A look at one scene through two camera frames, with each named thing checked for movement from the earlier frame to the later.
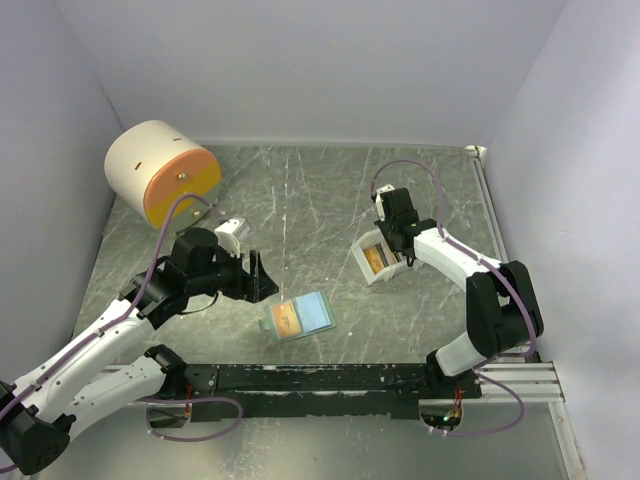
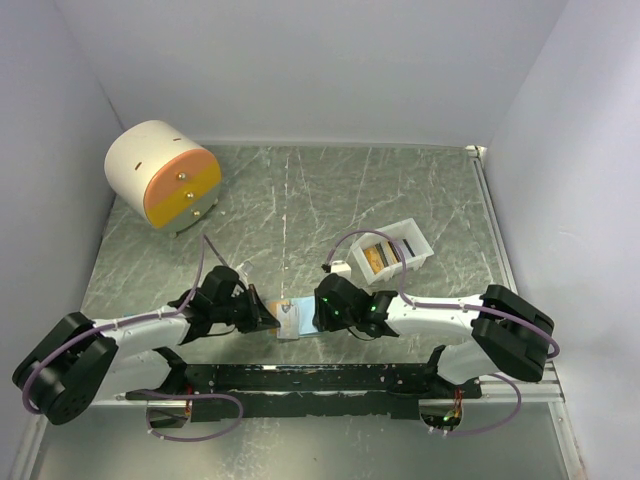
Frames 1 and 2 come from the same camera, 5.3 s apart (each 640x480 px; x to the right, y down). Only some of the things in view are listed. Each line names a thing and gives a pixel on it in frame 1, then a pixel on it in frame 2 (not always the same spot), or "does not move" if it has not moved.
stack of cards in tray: [380, 257] does not move
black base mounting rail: [286, 392] does not move
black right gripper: [382, 225] → [324, 322]
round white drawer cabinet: [151, 162] does not move
